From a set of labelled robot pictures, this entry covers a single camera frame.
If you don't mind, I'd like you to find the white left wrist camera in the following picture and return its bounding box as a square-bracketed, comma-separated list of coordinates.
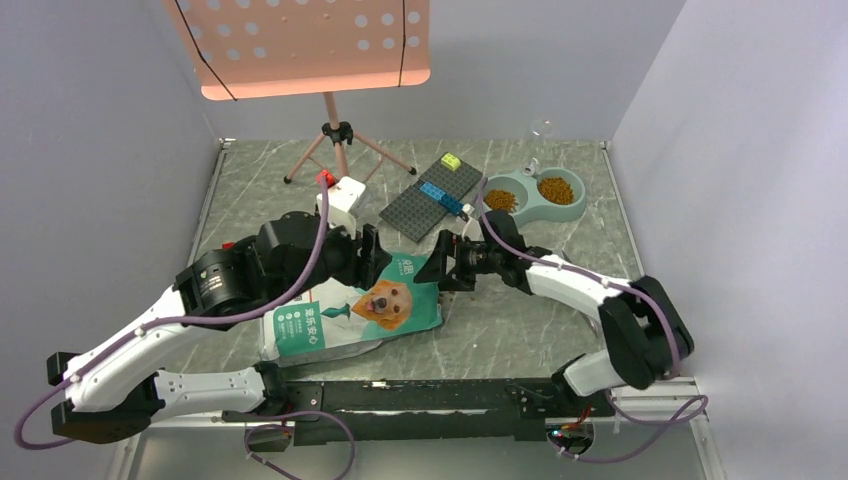
[316, 170, 366, 236]

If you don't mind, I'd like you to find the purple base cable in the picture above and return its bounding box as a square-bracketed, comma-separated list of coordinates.
[553, 390, 710, 464]
[243, 410, 356, 480]

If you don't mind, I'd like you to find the spilled kibble on table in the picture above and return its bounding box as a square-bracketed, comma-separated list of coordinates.
[439, 292, 483, 309]

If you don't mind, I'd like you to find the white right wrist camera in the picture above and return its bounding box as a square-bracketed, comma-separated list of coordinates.
[461, 203, 482, 241]

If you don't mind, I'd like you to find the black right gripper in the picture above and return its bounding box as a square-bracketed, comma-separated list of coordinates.
[414, 229, 503, 292]

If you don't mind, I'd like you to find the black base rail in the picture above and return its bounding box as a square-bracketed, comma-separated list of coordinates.
[221, 377, 617, 446]

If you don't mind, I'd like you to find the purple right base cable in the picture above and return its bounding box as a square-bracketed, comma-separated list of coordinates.
[553, 390, 710, 464]

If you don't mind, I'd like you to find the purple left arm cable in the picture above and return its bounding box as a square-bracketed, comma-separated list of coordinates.
[13, 177, 331, 452]

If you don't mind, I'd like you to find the brown kibble in bowl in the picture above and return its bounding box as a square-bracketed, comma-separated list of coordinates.
[483, 175, 578, 214]

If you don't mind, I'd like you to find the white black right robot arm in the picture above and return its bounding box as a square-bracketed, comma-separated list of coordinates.
[414, 210, 695, 416]

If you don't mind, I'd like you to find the teal double pet bowl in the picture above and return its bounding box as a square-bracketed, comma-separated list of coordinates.
[478, 167, 587, 227]

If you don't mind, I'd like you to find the yellow toy brick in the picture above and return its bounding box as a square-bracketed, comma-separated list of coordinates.
[440, 152, 462, 172]

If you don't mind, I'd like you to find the dark grey brick baseplate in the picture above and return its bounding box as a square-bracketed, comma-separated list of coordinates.
[379, 153, 482, 242]

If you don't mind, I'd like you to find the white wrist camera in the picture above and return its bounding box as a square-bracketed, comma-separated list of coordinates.
[316, 170, 366, 236]
[461, 203, 482, 241]

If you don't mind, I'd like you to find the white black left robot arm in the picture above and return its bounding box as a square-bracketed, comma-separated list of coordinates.
[48, 211, 391, 444]

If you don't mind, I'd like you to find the green pet food bag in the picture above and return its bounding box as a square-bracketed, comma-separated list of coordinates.
[259, 252, 442, 367]

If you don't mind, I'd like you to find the metal food scoop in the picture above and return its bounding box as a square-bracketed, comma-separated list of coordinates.
[567, 271, 602, 340]

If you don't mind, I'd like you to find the pink music stand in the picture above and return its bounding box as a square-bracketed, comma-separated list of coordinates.
[163, 0, 431, 182]

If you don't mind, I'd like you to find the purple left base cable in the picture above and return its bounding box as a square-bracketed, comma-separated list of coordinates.
[243, 410, 356, 480]

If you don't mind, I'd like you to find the dark blue toy brick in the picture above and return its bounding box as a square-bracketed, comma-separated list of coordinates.
[439, 196, 467, 218]

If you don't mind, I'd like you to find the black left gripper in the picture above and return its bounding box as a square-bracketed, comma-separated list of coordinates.
[271, 207, 392, 307]

